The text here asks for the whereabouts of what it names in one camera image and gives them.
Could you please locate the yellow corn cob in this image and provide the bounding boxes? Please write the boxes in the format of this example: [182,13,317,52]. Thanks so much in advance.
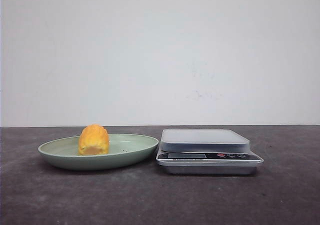
[78,124,110,156]

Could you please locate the silver digital kitchen scale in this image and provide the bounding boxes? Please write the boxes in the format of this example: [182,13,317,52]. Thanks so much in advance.
[156,128,264,175]

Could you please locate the light green plate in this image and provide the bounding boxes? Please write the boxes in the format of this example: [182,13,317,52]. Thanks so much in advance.
[38,133,159,171]

